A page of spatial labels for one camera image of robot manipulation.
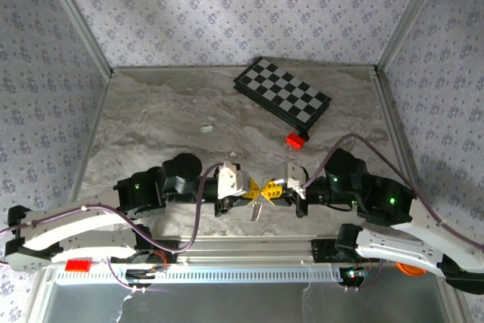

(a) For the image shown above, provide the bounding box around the folded black chessboard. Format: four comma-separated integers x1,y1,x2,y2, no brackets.
233,56,333,141

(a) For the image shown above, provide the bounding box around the aluminium side rail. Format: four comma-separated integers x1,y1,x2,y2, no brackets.
67,71,114,203
372,67,417,188

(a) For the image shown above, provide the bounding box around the thin purple cable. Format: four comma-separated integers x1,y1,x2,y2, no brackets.
107,257,147,293
346,260,383,293

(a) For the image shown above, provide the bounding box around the white slotted cable duct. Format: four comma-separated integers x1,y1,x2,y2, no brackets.
51,265,343,285

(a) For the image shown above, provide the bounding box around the red toy brick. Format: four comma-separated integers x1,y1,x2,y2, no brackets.
64,259,92,273
285,132,306,150

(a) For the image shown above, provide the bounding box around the orange curved plastic piece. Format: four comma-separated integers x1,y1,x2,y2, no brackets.
395,262,427,277

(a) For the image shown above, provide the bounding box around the small circuit board with LEDs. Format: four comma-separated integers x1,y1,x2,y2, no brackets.
342,268,368,282

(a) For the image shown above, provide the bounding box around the shiny metal sheet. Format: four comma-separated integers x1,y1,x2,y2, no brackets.
36,281,455,323

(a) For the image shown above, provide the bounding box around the aluminium frame post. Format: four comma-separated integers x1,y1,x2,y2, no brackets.
37,0,114,74
377,0,453,73

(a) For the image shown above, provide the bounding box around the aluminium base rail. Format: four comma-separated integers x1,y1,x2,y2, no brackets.
153,234,341,266

